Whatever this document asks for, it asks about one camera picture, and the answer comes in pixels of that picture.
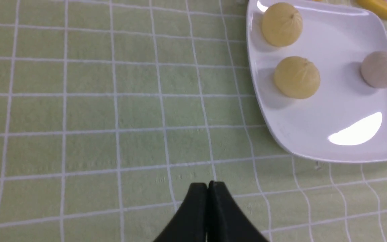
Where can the beige steamed bun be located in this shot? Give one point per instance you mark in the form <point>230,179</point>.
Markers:
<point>374,69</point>

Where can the green checked tablecloth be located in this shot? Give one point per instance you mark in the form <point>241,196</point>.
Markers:
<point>109,109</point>

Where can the yellow steamed bun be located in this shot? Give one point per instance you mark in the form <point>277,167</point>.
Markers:
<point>282,24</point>
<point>296,77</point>

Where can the yellow steamed bun front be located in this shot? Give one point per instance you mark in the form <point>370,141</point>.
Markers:
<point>296,77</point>

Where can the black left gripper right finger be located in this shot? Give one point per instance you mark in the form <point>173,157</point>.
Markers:
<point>226,221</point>

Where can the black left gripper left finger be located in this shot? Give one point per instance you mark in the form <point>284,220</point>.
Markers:
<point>189,222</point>

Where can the yellow steamed bun back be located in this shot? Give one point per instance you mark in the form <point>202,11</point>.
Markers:
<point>282,24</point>

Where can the white square plate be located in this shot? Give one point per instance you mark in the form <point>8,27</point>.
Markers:
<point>345,120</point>

